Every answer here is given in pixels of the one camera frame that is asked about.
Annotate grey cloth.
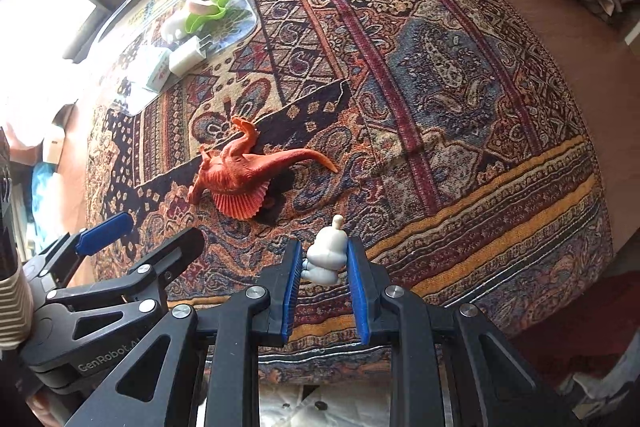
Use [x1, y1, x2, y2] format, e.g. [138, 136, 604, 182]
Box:
[557, 342, 640, 427]

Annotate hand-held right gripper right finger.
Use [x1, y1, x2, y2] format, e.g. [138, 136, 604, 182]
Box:
[346, 236, 583, 427]

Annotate clear plastic container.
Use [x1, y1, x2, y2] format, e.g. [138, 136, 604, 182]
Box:
[95, 0, 261, 118]

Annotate teal cartoon tissue packet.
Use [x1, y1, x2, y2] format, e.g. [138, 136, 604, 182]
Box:
[142, 47, 173, 94]

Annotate white pink bunny toy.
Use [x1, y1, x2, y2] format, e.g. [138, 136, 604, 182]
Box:
[162, 0, 218, 42]

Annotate orange dinosaur toy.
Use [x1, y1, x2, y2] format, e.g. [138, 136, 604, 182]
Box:
[187, 117, 341, 222]

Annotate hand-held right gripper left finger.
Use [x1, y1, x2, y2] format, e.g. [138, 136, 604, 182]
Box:
[65, 239, 306, 427]

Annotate white toy figure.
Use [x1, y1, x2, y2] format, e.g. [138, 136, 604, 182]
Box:
[305, 214, 351, 285]

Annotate white charger plug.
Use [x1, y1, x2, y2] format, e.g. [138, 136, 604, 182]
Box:
[169, 36, 211, 75]

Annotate person's left hand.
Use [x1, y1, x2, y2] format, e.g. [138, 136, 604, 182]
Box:
[29, 395, 77, 427]

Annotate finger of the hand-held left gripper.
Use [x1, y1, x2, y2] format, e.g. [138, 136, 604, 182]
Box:
[25, 213, 136, 294]
[44, 227, 206, 344]

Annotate white dotted cloth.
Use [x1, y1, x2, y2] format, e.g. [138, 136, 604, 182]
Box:
[257, 384, 401, 427]

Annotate patterned woven cloth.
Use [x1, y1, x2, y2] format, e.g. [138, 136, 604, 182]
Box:
[82, 0, 616, 365]

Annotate blue plastic bag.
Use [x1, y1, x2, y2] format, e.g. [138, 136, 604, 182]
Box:
[30, 162, 63, 228]

